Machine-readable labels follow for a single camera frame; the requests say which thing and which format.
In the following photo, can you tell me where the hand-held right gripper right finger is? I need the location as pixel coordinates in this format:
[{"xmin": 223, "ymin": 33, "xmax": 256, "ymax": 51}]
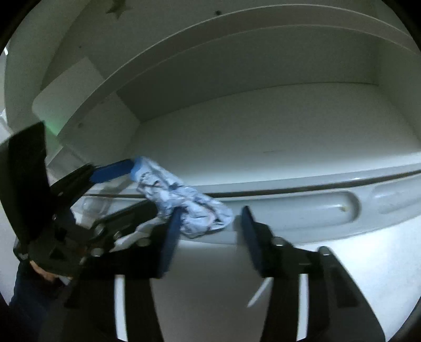
[{"xmin": 240, "ymin": 205, "xmax": 385, "ymax": 342}]

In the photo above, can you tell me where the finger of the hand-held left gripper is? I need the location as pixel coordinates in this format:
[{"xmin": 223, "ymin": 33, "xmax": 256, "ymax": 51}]
[
  {"xmin": 50, "ymin": 158, "xmax": 136, "ymax": 198},
  {"xmin": 88, "ymin": 200, "xmax": 159, "ymax": 247}
]

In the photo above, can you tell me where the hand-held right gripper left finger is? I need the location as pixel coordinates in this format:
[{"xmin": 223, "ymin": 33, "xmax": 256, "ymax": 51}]
[{"xmin": 64, "ymin": 208, "xmax": 184, "ymax": 342}]

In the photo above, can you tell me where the person's left forearm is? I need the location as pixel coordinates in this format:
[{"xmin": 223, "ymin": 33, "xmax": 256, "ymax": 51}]
[{"xmin": 9, "ymin": 263, "xmax": 68, "ymax": 311}]

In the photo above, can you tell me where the person's left hand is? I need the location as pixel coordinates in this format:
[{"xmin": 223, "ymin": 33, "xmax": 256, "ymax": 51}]
[{"xmin": 30, "ymin": 262, "xmax": 60, "ymax": 283}]

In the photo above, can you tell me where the white plastic wrapper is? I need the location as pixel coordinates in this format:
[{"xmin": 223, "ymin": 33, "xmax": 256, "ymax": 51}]
[{"xmin": 112, "ymin": 220, "xmax": 159, "ymax": 252}]

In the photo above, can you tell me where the white desk shelf unit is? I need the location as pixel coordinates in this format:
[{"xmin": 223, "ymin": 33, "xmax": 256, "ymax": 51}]
[{"xmin": 0, "ymin": 0, "xmax": 421, "ymax": 198}]

